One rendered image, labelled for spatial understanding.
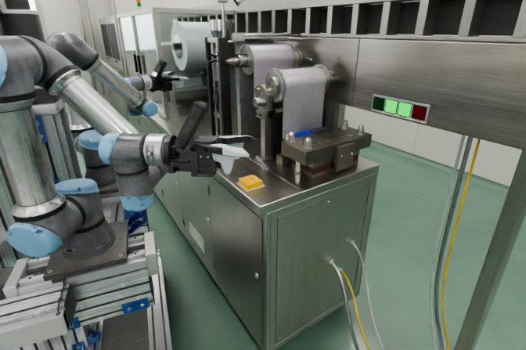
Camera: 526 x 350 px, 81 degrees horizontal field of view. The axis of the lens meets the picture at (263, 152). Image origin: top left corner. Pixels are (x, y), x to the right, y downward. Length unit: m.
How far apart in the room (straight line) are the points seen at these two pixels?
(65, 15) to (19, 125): 5.77
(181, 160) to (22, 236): 0.45
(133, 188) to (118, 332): 1.04
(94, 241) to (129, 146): 0.45
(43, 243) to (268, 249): 0.71
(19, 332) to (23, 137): 0.55
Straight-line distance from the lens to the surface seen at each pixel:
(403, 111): 1.33
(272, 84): 1.35
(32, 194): 0.93
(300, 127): 1.42
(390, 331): 1.98
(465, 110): 1.24
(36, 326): 1.15
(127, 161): 0.76
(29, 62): 0.88
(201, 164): 0.70
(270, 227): 1.17
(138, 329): 1.71
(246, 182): 1.20
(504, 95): 1.19
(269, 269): 1.29
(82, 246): 1.12
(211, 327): 1.90
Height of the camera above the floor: 1.48
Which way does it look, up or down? 22 degrees down
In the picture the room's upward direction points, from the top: straight up
